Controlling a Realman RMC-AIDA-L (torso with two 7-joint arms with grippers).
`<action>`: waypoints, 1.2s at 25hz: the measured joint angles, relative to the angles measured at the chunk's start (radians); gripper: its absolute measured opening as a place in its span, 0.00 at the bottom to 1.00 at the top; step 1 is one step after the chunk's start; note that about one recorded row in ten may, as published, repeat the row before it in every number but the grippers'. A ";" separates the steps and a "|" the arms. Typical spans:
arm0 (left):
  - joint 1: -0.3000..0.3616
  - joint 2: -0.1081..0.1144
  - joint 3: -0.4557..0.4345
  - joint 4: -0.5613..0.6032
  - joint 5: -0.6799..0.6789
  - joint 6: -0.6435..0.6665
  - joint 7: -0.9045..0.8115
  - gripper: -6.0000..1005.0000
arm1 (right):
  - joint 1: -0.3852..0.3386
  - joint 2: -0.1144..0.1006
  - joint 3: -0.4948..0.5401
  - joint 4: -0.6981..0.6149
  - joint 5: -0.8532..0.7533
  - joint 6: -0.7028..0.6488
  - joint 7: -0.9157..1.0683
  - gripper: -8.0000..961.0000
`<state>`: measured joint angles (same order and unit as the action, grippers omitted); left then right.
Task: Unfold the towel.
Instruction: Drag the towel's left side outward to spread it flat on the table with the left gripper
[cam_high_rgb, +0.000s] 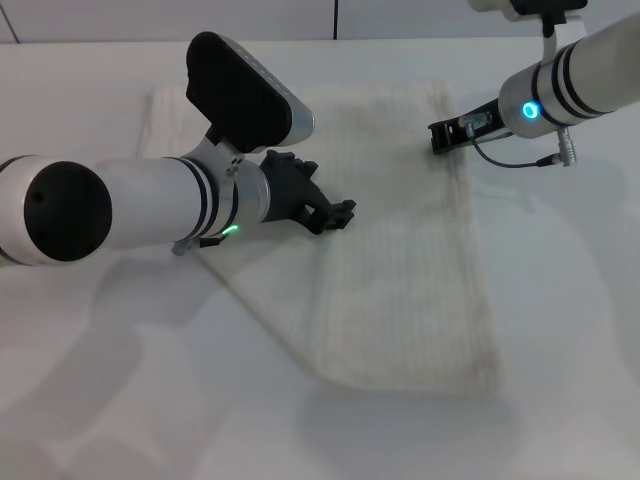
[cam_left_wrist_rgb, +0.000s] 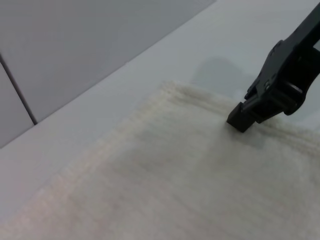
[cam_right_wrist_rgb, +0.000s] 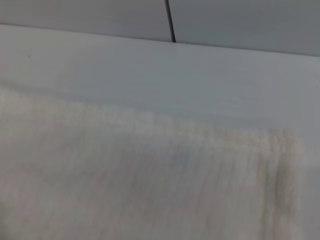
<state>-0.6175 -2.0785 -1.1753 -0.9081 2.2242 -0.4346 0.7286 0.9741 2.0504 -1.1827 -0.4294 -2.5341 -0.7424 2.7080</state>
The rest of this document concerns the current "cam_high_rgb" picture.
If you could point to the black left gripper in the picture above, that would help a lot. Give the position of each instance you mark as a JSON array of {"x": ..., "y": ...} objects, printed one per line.
[{"x": 290, "y": 190}]

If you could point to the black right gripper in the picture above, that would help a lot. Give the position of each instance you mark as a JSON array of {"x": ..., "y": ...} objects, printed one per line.
[{"x": 487, "y": 125}]

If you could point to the cream white ribbed towel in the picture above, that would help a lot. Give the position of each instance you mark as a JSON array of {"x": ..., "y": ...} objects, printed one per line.
[{"x": 400, "y": 280}]

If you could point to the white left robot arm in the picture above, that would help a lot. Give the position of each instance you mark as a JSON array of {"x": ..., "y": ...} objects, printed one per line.
[{"x": 150, "y": 200}]

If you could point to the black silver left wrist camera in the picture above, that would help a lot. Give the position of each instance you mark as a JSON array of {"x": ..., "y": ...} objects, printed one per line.
[{"x": 240, "y": 95}]

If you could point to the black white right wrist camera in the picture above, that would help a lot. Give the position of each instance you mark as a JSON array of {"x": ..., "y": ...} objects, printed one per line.
[{"x": 540, "y": 7}]

